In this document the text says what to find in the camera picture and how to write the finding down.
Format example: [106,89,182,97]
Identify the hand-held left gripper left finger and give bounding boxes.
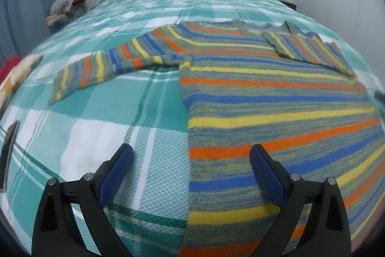
[32,143,134,257]

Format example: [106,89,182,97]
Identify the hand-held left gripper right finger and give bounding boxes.
[250,143,352,257]

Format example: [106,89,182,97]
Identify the striped knit sweater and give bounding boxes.
[49,19,385,257]

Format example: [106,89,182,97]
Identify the pile of clothes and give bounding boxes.
[46,0,88,32]

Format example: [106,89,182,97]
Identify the green white plaid blanket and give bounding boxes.
[0,0,385,257]

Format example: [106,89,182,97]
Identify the dark flat rectangular object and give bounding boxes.
[0,120,20,192]

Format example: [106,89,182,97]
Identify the beige patterned folded cloth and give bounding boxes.
[0,54,43,108]

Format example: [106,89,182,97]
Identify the red folded cloth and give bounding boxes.
[0,57,19,89]

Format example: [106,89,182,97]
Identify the dark wooden nightstand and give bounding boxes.
[277,0,298,11]

